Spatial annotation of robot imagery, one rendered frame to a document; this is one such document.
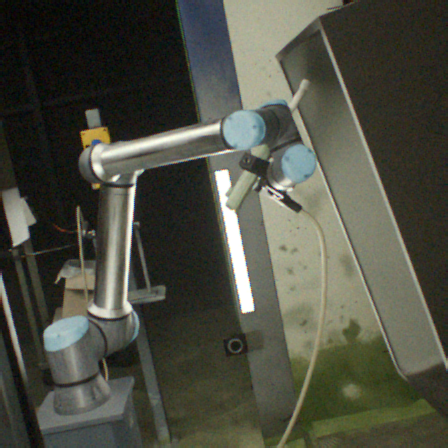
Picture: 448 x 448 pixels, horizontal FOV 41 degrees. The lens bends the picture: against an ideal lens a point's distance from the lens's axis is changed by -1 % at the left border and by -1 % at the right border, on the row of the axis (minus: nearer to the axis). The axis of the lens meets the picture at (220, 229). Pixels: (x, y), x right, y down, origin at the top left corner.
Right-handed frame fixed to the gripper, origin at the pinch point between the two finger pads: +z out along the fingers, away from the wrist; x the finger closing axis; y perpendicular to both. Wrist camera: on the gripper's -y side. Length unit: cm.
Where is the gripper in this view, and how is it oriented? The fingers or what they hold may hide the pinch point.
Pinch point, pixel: (256, 181)
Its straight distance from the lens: 188.4
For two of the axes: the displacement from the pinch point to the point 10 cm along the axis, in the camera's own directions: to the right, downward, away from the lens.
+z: -2.0, 0.9, 9.8
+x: 5.0, -8.5, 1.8
